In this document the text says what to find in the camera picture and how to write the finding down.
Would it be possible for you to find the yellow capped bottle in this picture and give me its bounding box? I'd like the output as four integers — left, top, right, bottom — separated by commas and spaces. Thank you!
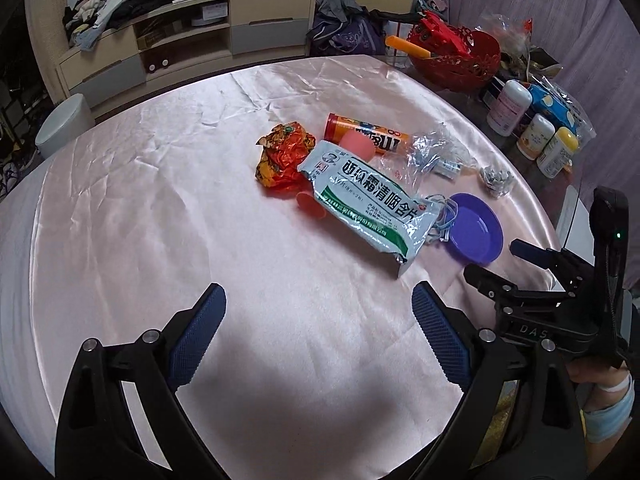
537, 127, 580, 179

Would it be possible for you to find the orange handled tool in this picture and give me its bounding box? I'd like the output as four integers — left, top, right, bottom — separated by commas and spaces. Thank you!
385, 35, 433, 60

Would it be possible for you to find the orange tablet tube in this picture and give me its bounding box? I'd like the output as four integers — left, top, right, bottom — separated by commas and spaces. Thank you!
324, 113, 411, 157

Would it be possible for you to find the small red cap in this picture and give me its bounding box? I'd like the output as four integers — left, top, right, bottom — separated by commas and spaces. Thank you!
295, 191, 328, 219

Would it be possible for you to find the purple curtain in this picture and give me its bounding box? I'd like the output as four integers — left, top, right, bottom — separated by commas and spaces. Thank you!
445, 0, 640, 171

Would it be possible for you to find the clear plastic wrapper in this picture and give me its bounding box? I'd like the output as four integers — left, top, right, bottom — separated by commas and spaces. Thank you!
380, 122, 478, 196

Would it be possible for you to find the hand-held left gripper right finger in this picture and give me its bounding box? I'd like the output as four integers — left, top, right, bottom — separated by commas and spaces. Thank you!
410, 280, 588, 480

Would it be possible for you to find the white bottle pink label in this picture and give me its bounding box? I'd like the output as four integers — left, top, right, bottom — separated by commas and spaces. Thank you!
486, 80, 532, 136

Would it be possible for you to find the white bottle orange label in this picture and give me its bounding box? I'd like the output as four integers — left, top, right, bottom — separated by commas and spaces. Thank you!
516, 114, 556, 161

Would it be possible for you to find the white round stool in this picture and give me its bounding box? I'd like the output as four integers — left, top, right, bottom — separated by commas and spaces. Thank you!
35, 94, 96, 159

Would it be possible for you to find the red toy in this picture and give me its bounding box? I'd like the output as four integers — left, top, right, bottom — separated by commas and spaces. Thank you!
419, 10, 473, 54

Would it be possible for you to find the dark purple bag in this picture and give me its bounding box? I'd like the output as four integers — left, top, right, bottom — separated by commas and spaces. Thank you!
306, 0, 387, 57

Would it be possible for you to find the person's right hand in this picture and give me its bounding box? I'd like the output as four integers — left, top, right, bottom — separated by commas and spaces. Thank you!
567, 360, 636, 443

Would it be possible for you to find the blue snack packet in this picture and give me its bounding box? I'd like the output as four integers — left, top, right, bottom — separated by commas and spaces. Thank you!
527, 82, 583, 133

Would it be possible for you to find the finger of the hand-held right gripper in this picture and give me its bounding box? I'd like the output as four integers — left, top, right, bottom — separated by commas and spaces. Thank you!
509, 239, 596, 299
463, 263, 567, 312

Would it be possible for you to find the orange wrapper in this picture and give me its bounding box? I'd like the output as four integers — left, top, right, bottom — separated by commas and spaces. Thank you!
254, 122, 317, 197

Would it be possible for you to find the wooden tv cabinet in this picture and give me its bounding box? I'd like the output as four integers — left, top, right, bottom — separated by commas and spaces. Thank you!
25, 0, 319, 119

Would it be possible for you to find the pile of clothes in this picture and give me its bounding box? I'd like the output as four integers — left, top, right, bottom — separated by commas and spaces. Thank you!
62, 0, 162, 52

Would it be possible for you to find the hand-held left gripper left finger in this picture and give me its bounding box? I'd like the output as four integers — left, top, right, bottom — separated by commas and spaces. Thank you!
54, 282, 228, 480

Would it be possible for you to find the green white foil packet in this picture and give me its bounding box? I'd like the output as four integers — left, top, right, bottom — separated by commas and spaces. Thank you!
297, 140, 441, 280

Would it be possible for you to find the silver foil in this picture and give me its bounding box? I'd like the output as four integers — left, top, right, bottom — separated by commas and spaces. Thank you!
480, 166, 516, 197

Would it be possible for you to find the pink satin tablecloth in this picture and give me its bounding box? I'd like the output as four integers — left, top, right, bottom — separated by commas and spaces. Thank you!
0, 54, 562, 480

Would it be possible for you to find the purple plastic plate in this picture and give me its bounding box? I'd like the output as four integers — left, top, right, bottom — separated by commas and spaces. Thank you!
446, 193, 504, 267

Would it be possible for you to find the red basket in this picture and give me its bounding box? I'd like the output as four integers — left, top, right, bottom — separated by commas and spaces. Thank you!
406, 22, 501, 92

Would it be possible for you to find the pink round cap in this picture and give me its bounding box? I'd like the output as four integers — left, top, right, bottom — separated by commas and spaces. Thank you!
341, 130, 376, 162

